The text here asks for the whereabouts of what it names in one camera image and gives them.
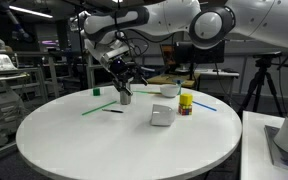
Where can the monitor with orange screen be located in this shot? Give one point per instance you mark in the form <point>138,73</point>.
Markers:
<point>167,55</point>

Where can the white bowl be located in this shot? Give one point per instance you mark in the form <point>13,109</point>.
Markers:
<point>169,91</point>

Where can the Rubik's cube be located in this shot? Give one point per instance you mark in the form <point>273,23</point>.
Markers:
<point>185,110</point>

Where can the black camera tripod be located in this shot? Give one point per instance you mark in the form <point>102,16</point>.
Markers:
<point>262,76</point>

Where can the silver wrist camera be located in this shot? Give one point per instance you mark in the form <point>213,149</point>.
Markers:
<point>115,53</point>

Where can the ceiling light strip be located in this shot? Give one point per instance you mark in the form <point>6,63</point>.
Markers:
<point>30,12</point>

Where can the yellow block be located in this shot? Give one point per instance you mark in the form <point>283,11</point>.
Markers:
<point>186,99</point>

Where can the teal blue-capped sanitizer bottle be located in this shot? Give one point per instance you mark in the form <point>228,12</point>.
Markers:
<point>178,81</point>

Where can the stainless steel bottle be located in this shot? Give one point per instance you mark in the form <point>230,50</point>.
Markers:
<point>125,100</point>

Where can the white office desk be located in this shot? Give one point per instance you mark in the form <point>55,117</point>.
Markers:
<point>224,74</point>

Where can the grey metal rack frame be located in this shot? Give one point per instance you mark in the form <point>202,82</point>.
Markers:
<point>53,73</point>

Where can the black pen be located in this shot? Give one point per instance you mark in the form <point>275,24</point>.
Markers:
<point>112,110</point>

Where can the wide black monitor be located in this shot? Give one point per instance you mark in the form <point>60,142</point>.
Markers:
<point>204,55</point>

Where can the blue plastic straw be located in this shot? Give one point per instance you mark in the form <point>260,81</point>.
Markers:
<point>204,106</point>

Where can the grey background robot arm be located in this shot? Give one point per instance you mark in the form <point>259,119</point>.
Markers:
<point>14,23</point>

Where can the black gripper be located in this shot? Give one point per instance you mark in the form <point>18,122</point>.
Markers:
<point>125,70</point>

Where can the white laboratory machine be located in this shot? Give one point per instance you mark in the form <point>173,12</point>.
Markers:
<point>0,100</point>

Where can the white ceramic cup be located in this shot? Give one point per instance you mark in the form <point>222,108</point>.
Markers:
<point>162,116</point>

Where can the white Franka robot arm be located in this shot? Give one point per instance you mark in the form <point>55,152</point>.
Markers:
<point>250,20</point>

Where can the grey robot mounting plate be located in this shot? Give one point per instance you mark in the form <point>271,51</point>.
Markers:
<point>277,150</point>

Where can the wooden desk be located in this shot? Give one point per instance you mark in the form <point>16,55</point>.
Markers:
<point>170,79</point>

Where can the small green cube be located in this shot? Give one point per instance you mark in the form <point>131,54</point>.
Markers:
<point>96,92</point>

